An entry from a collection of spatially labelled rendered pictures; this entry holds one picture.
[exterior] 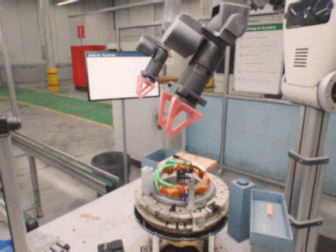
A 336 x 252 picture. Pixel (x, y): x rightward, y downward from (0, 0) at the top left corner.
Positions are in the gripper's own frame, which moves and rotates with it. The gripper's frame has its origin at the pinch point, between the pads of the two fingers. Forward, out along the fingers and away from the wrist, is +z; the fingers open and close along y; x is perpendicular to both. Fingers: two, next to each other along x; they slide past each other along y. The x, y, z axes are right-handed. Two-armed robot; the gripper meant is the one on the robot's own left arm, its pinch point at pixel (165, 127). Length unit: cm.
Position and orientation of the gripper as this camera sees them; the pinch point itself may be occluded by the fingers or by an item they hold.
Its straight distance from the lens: 55.3
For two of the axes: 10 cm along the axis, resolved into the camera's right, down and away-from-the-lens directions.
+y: 2.1, 2.4, -9.5
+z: -5.2, 8.5, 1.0
